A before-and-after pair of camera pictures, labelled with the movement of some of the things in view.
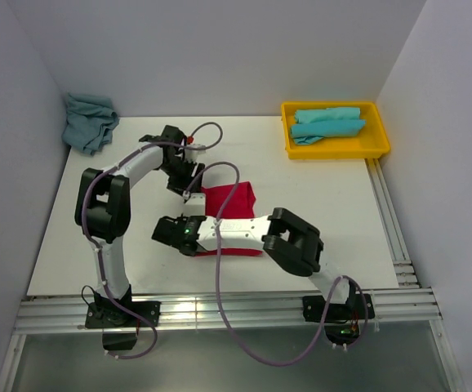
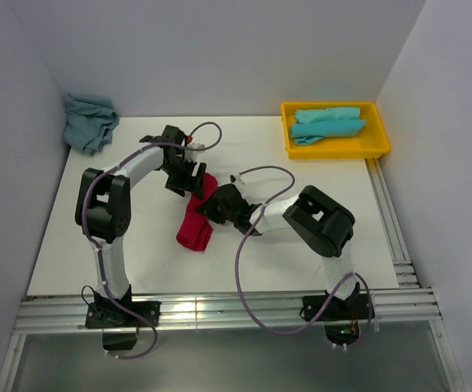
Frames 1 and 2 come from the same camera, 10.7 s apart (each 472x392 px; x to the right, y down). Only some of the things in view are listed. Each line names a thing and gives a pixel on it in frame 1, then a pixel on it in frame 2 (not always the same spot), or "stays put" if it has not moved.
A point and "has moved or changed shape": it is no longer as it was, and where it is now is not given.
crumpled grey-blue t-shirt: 91,122 stays put
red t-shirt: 241,204 has moved or changed shape
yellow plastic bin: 371,144 stays put
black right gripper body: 184,219 to 215,211
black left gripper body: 180,173 stays put
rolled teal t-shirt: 328,114 stays put
